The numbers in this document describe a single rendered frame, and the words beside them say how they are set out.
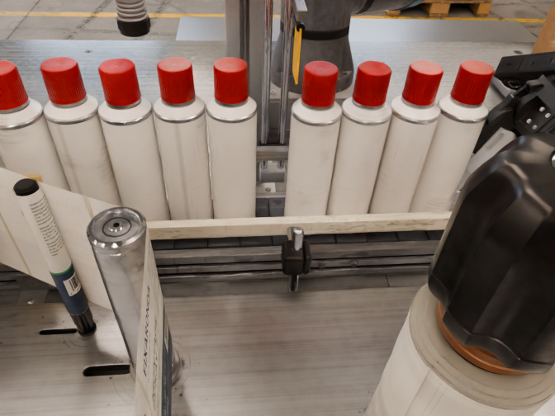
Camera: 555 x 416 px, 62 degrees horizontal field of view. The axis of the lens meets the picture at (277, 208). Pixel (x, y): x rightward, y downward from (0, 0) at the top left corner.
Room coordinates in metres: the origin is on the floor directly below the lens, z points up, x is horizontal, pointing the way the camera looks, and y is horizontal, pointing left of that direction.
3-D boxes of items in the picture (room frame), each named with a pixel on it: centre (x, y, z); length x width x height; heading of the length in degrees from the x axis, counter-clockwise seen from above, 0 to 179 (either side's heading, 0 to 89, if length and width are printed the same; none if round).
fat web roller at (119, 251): (0.21, 0.10, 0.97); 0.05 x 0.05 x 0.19
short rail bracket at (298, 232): (0.33, -0.02, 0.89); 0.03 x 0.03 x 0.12; 7
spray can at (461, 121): (0.43, -0.19, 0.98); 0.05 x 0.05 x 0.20
